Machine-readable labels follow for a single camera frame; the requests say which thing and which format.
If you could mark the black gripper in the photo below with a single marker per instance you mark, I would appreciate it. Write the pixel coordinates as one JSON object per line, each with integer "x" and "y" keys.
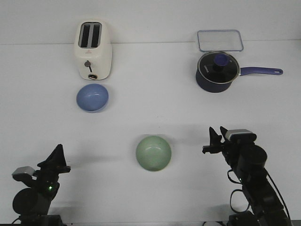
{"x": 51, "y": 167}
{"x": 228, "y": 149}

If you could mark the green bowl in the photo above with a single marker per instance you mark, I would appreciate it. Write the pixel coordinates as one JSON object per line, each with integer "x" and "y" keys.
{"x": 153, "y": 153}

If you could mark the blue bowl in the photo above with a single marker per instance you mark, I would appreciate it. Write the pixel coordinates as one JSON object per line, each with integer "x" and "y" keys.
{"x": 92, "y": 98}

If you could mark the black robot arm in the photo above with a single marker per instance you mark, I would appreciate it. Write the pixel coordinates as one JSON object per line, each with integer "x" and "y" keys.
{"x": 33, "y": 203}
{"x": 247, "y": 161}

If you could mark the dark blue saucepan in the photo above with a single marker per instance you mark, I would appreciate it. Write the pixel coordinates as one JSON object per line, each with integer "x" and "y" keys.
{"x": 216, "y": 88}

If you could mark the glass saucepan lid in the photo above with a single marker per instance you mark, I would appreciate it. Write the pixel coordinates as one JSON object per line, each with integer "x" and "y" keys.
{"x": 218, "y": 67}

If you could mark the cream two-slot toaster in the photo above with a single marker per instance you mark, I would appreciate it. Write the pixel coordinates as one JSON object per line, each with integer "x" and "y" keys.
{"x": 93, "y": 50}

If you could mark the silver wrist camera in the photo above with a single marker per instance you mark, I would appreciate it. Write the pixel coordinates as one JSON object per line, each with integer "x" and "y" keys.
{"x": 231, "y": 135}
{"x": 23, "y": 174}

